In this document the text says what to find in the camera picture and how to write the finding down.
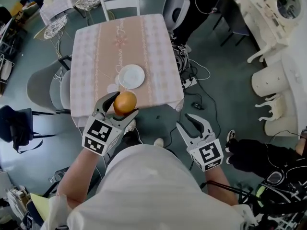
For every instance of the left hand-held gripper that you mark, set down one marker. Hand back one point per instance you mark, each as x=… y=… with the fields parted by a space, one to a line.
x=98 y=135

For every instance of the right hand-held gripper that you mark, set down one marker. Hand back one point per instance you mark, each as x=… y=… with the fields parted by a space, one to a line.
x=208 y=154

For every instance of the orange fruit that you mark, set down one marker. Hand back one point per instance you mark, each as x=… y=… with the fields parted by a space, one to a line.
x=125 y=103

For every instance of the white plate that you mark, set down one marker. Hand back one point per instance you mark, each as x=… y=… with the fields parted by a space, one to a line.
x=132 y=77

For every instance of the person's right forearm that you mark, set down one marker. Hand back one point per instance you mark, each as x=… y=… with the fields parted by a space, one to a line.
x=219 y=188

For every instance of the person's left forearm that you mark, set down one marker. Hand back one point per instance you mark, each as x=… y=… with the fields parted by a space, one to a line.
x=79 y=178

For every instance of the person's left white shoe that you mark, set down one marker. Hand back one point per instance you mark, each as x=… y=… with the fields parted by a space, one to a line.
x=130 y=126

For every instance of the person's white shoe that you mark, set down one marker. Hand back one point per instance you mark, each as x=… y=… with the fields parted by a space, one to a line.
x=158 y=142
x=130 y=126

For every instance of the black power adapter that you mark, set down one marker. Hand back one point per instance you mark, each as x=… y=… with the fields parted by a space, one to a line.
x=197 y=105

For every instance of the person's right white shoe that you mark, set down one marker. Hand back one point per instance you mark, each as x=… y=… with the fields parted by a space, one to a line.
x=158 y=142

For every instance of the white power strip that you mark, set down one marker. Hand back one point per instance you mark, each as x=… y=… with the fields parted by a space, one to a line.
x=189 y=82

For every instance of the table with checkered cloth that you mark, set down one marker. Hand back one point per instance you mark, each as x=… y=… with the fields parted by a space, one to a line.
x=108 y=49

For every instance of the black white equipment pile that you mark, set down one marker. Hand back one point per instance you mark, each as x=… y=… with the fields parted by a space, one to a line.
x=181 y=59

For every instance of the grey shell chair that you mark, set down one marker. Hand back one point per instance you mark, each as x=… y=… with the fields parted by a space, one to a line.
x=42 y=85

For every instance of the person's white shirt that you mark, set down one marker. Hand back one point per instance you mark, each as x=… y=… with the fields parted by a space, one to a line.
x=148 y=193

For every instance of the white carved stool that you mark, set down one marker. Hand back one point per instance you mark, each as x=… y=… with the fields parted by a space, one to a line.
x=278 y=114

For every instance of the white round cabinet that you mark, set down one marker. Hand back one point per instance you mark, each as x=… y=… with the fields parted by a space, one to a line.
x=268 y=80

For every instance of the white slatted chair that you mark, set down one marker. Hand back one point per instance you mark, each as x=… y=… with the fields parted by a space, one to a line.
x=120 y=1

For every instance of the white chair with oval hole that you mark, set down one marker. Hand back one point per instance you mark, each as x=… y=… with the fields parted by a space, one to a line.
x=176 y=11

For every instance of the yellow-green chair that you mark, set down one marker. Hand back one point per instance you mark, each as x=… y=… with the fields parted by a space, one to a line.
x=40 y=206

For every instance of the table with patterned cloth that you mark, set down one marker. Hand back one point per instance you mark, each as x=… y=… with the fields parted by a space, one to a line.
x=57 y=6

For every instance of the white dressing table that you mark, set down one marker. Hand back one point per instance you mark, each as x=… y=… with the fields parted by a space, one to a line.
x=271 y=11

